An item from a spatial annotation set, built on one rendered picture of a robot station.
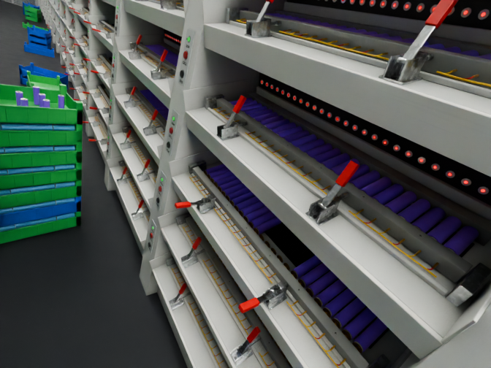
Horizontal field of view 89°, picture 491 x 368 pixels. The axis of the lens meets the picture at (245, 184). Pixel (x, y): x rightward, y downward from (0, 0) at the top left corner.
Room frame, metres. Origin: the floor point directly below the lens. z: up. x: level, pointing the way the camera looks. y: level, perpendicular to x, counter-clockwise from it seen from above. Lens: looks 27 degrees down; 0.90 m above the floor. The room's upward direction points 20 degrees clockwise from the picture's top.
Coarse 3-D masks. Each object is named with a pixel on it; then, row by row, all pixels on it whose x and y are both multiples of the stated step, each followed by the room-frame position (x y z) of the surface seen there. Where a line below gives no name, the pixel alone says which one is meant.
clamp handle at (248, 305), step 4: (272, 288) 0.31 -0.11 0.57; (272, 292) 0.31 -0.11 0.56; (260, 296) 0.30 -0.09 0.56; (264, 296) 0.30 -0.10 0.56; (268, 296) 0.30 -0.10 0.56; (272, 296) 0.31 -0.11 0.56; (248, 300) 0.28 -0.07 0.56; (252, 300) 0.28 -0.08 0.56; (256, 300) 0.29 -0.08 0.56; (260, 300) 0.29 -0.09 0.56; (264, 300) 0.29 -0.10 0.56; (240, 304) 0.27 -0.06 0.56; (244, 304) 0.27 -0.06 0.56; (248, 304) 0.27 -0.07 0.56; (252, 304) 0.27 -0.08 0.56; (256, 304) 0.28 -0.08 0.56; (240, 308) 0.26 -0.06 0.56; (244, 308) 0.26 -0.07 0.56; (248, 308) 0.27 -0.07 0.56; (252, 308) 0.27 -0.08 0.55; (244, 312) 0.26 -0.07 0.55
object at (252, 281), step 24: (192, 168) 0.62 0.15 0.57; (192, 192) 0.55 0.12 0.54; (192, 216) 0.52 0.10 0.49; (216, 216) 0.49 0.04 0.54; (216, 240) 0.42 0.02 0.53; (240, 240) 0.43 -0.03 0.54; (264, 240) 0.44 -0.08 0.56; (240, 264) 0.37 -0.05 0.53; (288, 264) 0.39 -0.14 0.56; (240, 288) 0.36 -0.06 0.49; (264, 288) 0.33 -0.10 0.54; (264, 312) 0.30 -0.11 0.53; (288, 312) 0.30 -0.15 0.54; (288, 336) 0.26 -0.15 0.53; (312, 336) 0.27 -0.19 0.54; (384, 336) 0.29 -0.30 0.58; (288, 360) 0.26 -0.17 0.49; (312, 360) 0.24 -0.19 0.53; (336, 360) 0.25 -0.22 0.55; (384, 360) 0.24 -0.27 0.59
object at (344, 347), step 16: (208, 192) 0.55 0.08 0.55; (224, 208) 0.49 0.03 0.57; (240, 224) 0.45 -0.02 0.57; (256, 240) 0.41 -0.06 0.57; (272, 256) 0.38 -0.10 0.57; (288, 272) 0.35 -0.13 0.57; (288, 288) 0.33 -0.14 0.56; (304, 288) 0.33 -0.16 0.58; (304, 304) 0.30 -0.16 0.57; (320, 320) 0.28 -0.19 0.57; (320, 336) 0.27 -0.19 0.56; (336, 336) 0.26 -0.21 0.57; (352, 352) 0.25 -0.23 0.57
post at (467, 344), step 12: (480, 324) 0.17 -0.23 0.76; (456, 336) 0.17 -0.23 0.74; (468, 336) 0.17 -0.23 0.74; (480, 336) 0.17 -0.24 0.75; (444, 348) 0.17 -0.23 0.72; (456, 348) 0.17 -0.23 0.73; (468, 348) 0.17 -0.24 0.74; (480, 348) 0.16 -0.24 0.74; (408, 360) 0.22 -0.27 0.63; (420, 360) 0.19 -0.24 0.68; (432, 360) 0.17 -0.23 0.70; (444, 360) 0.17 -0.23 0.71; (456, 360) 0.17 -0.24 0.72; (468, 360) 0.16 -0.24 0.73; (480, 360) 0.16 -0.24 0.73
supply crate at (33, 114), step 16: (0, 96) 0.76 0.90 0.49; (32, 96) 0.83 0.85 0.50; (48, 96) 0.87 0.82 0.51; (64, 96) 0.90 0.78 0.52; (0, 112) 0.63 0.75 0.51; (16, 112) 0.66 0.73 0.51; (32, 112) 0.69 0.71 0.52; (48, 112) 0.73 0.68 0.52; (64, 112) 0.76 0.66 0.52; (80, 112) 0.80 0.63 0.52
